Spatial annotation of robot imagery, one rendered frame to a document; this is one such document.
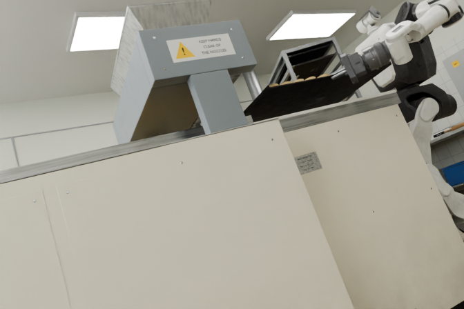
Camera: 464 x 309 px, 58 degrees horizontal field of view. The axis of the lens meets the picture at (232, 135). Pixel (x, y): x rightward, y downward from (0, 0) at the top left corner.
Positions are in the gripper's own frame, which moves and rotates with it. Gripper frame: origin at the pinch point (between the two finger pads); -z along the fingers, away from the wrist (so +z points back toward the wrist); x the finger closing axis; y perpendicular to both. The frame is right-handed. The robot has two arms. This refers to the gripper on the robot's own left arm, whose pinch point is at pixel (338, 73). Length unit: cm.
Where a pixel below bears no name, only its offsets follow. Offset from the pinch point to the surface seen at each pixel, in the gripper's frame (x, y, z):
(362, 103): -12.2, -10.3, 3.5
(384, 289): -76, 9, -14
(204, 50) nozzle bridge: 9, 53, -30
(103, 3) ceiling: 201, -143, -173
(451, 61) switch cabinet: 81, -466, 125
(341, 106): -11.6, -2.6, -4.1
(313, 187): -37.4, 16.9, -21.9
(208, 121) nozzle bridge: -13, 57, -34
